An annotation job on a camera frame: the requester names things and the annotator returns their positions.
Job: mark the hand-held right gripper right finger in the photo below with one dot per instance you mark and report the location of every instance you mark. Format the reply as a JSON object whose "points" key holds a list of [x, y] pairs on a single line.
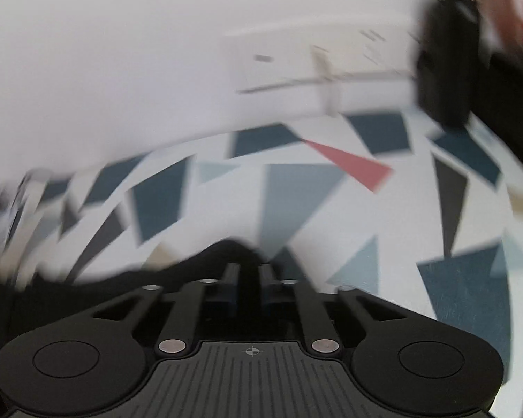
{"points": [[268, 285]]}

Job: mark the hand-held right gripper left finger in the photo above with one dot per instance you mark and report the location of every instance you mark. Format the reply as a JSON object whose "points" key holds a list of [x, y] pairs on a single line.
{"points": [[230, 285]]}

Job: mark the black garment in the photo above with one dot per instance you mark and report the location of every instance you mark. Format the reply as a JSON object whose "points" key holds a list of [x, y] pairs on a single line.
{"points": [[113, 283]]}

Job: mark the geometric patterned table mat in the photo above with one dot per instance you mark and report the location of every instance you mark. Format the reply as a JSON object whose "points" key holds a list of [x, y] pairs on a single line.
{"points": [[296, 191]]}

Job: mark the black insulated bottle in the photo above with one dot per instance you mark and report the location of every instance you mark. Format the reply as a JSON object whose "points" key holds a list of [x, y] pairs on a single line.
{"points": [[446, 52]]}

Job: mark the black hard case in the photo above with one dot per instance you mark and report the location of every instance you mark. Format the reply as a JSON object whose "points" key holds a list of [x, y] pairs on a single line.
{"points": [[512, 104]]}

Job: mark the white wall socket panel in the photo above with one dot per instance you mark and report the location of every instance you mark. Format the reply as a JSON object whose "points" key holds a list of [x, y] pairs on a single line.
{"points": [[296, 56]]}

